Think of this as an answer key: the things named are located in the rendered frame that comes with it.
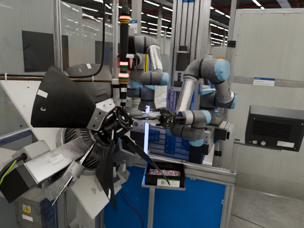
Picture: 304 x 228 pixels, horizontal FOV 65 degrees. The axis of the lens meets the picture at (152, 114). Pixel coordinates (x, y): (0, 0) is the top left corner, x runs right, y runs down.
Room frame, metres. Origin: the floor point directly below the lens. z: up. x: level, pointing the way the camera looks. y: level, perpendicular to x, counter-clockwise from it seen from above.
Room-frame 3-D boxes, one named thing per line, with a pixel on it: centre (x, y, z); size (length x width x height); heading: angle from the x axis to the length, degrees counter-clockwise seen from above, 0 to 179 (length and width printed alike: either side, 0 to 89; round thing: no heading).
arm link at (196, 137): (1.24, -0.24, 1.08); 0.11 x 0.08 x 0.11; 59
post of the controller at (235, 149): (1.26, -0.48, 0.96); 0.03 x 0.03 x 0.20; 72
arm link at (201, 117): (1.23, -0.25, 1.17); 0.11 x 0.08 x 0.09; 108
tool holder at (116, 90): (1.08, 0.15, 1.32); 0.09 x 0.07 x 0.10; 107
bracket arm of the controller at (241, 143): (1.23, -0.58, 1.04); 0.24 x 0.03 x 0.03; 72
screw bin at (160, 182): (1.22, -0.09, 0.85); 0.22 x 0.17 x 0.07; 87
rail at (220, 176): (1.40, -0.07, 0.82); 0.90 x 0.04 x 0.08; 72
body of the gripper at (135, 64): (1.21, 0.12, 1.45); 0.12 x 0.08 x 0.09; 172
